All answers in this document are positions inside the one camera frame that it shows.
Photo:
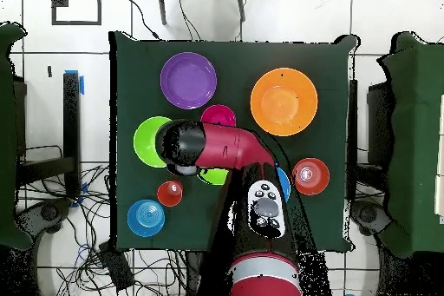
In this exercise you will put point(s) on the small pink bowl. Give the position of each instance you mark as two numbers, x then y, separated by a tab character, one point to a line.
218	115

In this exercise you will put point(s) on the black stand post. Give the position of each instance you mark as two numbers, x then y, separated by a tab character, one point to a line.
71	129

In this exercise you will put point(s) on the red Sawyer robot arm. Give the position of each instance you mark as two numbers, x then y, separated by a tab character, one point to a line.
225	146

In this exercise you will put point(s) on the black square floor frame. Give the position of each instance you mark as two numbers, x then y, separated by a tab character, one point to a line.
76	22

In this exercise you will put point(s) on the black power brick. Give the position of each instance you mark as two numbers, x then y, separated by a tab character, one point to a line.
116	266

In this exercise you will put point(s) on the black chair base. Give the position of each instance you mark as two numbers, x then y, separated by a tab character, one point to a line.
43	214

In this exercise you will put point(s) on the purple bowl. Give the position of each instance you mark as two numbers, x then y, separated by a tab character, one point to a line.
188	80

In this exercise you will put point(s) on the small blue bowl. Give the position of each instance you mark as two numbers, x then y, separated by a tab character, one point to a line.
146	218

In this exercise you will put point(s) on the large blue bowl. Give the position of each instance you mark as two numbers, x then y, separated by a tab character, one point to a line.
285	185

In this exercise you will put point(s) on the chair legs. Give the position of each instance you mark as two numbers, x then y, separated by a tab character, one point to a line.
162	7

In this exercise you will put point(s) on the large orange bowl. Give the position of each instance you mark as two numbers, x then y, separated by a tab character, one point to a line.
283	101

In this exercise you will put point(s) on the green cloth side table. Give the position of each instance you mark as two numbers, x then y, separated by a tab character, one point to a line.
416	136
7	136

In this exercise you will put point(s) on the green bowl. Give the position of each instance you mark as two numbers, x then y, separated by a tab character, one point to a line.
215	176
145	143

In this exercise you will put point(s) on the small red-orange bowl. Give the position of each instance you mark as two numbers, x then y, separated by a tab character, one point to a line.
310	176

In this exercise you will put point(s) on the grey chair base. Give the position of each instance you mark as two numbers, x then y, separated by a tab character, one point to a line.
369	216

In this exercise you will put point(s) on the dark green tablecloth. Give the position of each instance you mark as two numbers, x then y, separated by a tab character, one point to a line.
242	60

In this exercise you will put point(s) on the orange cup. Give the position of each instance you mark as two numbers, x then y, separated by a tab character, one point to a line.
170	193

